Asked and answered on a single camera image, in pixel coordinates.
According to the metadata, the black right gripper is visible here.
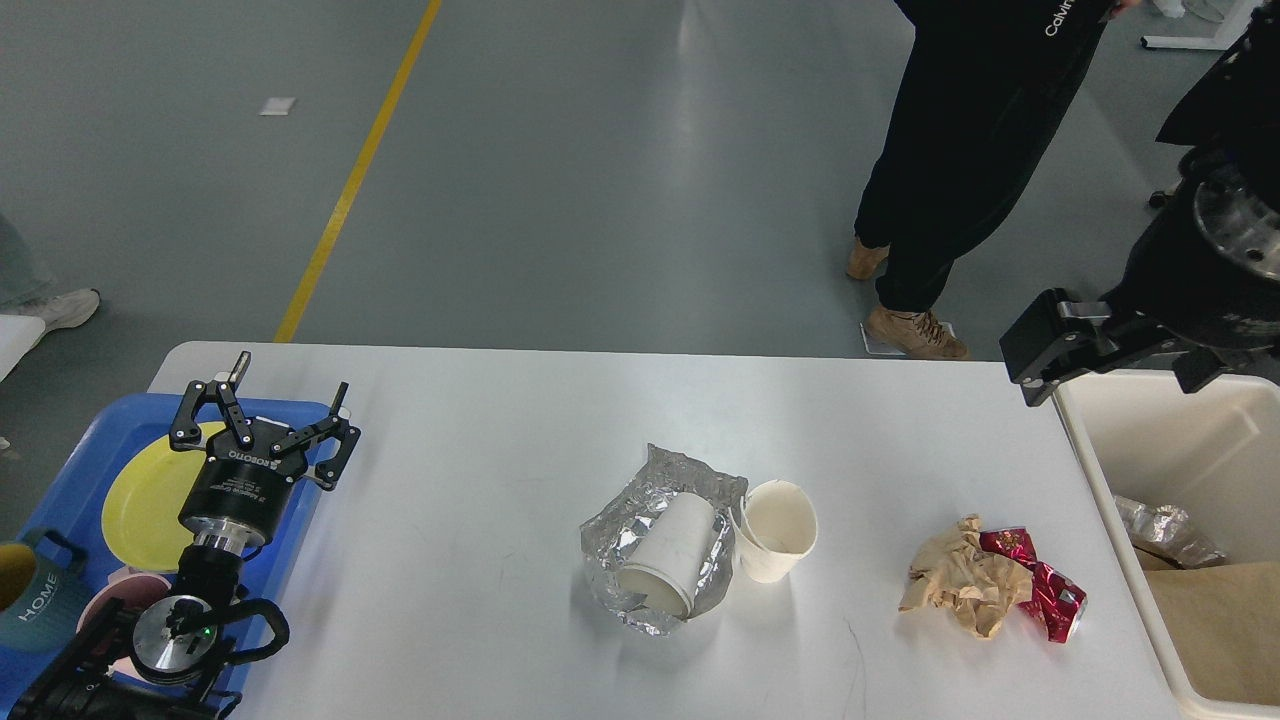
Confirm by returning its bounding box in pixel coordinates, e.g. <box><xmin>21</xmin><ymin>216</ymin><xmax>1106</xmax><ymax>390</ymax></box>
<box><xmin>1000</xmin><ymin>165</ymin><xmax>1279</xmax><ymax>407</ymax></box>

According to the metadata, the white paper cup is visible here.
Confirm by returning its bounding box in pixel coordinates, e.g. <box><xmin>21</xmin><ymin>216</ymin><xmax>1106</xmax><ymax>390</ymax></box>
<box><xmin>730</xmin><ymin>479</ymin><xmax>819</xmax><ymax>584</ymax></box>
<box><xmin>616</xmin><ymin>492</ymin><xmax>716</xmax><ymax>619</ymax></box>

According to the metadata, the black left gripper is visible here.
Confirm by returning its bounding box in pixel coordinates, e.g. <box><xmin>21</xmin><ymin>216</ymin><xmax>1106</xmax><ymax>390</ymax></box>
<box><xmin>166</xmin><ymin>350</ymin><xmax>358</xmax><ymax>551</ymax></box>

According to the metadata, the pink mug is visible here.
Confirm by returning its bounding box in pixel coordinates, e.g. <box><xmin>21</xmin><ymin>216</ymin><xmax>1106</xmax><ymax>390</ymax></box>
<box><xmin>76</xmin><ymin>568</ymin><xmax>172</xmax><ymax>682</ymax></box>

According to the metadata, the white furniture base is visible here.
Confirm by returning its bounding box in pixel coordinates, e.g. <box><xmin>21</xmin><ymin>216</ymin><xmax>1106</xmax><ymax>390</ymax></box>
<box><xmin>1140</xmin><ymin>1</ymin><xmax>1263</xmax><ymax>53</ymax></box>

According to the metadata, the person in black clothes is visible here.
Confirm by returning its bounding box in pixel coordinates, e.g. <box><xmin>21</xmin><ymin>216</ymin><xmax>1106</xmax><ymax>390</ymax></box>
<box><xmin>846</xmin><ymin>1</ymin><xmax>1130</xmax><ymax>361</ymax></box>

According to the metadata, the silver foil bag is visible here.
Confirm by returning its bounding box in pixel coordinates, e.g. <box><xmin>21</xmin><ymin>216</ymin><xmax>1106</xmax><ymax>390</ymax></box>
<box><xmin>1114</xmin><ymin>495</ymin><xmax>1229</xmax><ymax>570</ymax></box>

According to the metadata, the person with white sneaker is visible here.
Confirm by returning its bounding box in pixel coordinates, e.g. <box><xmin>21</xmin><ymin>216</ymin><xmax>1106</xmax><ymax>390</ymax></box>
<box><xmin>0</xmin><ymin>215</ymin><xmax>102</xmax><ymax>336</ymax></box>

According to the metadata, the cream plastic bin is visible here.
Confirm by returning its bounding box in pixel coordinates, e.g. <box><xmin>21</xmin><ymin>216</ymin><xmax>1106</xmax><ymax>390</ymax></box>
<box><xmin>1053</xmin><ymin>370</ymin><xmax>1279</xmax><ymax>719</ymax></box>

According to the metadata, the teal green mug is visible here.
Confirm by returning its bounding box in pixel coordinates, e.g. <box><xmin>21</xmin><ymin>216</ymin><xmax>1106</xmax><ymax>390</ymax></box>
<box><xmin>1</xmin><ymin>527</ymin><xmax>95</xmax><ymax>653</ymax></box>

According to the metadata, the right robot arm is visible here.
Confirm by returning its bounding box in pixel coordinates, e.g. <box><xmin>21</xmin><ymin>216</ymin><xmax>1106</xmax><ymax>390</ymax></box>
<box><xmin>1000</xmin><ymin>1</ymin><xmax>1279</xmax><ymax>407</ymax></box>

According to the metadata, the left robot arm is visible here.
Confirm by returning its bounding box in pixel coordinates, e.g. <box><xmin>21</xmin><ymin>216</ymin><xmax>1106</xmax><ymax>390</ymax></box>
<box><xmin>3</xmin><ymin>352</ymin><xmax>361</xmax><ymax>719</ymax></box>

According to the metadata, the white side table corner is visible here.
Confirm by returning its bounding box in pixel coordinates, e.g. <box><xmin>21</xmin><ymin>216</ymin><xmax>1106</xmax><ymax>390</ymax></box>
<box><xmin>0</xmin><ymin>314</ymin><xmax>46</xmax><ymax>380</ymax></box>

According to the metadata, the red wrapper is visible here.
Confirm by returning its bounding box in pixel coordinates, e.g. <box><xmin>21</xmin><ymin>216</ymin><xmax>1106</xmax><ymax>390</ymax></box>
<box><xmin>979</xmin><ymin>527</ymin><xmax>1088</xmax><ymax>644</ymax></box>

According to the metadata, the brown paper bag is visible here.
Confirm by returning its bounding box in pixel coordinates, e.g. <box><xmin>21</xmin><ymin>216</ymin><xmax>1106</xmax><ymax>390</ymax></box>
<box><xmin>1144</xmin><ymin>561</ymin><xmax>1279</xmax><ymax>707</ymax></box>

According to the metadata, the yellow plastic plate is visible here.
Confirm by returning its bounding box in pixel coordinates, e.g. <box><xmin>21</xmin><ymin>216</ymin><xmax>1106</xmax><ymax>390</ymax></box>
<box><xmin>104</xmin><ymin>437</ymin><xmax>207</xmax><ymax>574</ymax></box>

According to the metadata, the brown paper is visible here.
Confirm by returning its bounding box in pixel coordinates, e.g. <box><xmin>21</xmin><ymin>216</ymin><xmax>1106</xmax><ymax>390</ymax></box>
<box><xmin>899</xmin><ymin>514</ymin><xmax>1033</xmax><ymax>641</ymax></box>

